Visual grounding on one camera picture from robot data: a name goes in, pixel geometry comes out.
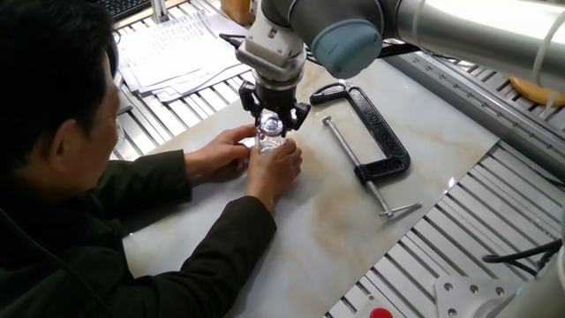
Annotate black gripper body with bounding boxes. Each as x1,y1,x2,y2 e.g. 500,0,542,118
254,84,298,114

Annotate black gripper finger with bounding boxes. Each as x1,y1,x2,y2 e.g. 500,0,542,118
282,102,312,133
238,80,266,129

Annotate small clear glass jar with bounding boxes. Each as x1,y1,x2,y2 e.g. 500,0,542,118
254,130,288,156

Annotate left forearm in dark sleeve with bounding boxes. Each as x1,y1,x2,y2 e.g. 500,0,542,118
87,149,193,235

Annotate right forearm in dark sleeve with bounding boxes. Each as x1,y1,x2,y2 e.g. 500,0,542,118
114,196,278,318

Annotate person's right hand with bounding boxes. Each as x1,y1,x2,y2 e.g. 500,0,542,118
245,139,304,213

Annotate person's left hand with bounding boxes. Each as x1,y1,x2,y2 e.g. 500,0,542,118
184,124,258,180

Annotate stack of printed papers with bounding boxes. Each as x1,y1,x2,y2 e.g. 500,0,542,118
115,9,255,103

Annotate black C-clamp with steel screw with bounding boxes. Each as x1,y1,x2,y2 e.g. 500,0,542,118
308,81,423,219

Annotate wooden block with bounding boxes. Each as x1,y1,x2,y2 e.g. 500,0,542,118
220,0,258,27

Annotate marble pattern board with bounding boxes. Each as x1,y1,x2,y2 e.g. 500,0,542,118
123,34,500,318

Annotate black computer keyboard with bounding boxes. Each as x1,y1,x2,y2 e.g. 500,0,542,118
94,0,154,21

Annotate person's head with black hair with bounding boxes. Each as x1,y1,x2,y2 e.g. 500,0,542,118
0,0,121,195

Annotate red emergency stop button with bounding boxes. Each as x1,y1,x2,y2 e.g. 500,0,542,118
355,293,396,318

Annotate round wooden stand base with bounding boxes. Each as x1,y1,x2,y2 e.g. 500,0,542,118
509,75,565,109

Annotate white plate with holes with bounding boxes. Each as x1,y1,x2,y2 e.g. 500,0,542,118
434,276,524,318

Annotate person's torso in dark jacket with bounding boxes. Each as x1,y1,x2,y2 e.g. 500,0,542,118
0,176,147,318

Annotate white plastic wrist bracket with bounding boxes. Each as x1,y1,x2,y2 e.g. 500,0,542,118
235,2,308,74

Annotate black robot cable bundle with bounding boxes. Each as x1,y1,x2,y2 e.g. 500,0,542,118
219,33,420,61

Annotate upright silver metal post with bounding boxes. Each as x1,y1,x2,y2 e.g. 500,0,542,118
149,0,171,24

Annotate aluminium frame rail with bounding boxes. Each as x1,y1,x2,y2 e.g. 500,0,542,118
383,50,565,180

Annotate black cables by robot base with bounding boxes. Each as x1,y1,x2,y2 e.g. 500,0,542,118
481,238,564,277

